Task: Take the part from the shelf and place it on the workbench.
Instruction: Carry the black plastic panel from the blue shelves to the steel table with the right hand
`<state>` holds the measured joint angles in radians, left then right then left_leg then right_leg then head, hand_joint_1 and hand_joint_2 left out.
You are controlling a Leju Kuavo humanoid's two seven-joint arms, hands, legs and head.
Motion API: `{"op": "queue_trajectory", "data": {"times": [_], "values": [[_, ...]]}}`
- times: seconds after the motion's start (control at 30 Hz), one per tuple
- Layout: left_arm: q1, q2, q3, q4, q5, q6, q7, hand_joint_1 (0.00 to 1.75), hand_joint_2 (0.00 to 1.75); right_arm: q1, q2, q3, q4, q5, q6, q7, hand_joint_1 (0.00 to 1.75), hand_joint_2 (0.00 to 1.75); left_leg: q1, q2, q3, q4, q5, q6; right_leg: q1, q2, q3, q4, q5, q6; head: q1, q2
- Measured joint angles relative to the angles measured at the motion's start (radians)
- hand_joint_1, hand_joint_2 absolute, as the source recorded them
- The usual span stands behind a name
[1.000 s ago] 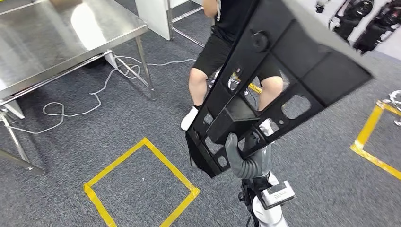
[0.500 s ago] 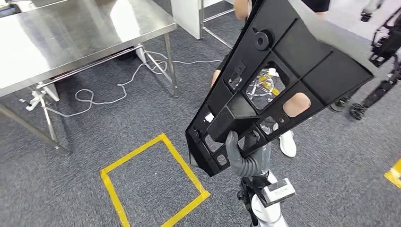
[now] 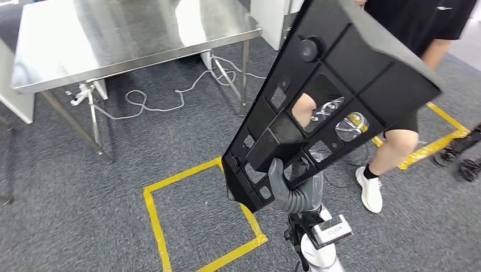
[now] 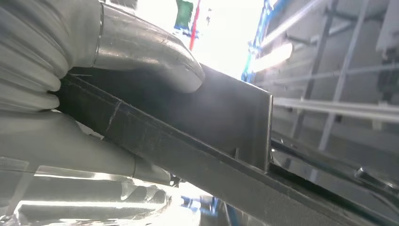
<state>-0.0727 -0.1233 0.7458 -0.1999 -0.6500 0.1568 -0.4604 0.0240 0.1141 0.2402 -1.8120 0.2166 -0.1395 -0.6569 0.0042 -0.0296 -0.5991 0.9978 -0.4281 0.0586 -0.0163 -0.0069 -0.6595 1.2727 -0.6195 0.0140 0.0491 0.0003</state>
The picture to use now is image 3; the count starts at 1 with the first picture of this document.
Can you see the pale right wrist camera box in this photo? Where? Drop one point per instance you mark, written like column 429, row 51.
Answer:
column 332, row 229

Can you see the long black plastic part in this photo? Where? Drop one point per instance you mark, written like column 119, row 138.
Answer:
column 375, row 75

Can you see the yellow floor tape square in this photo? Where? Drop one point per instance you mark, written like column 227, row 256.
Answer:
column 432, row 148

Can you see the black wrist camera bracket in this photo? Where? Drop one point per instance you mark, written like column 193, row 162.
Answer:
column 298, row 229

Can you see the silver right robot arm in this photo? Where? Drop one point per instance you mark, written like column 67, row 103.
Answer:
column 319, row 257

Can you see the person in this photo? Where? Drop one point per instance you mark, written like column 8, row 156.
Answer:
column 398, row 142

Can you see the black legged robot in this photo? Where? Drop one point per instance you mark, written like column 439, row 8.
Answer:
column 469, row 171

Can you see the stainless steel workbench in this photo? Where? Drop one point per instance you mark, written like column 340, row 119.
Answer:
column 131, row 30

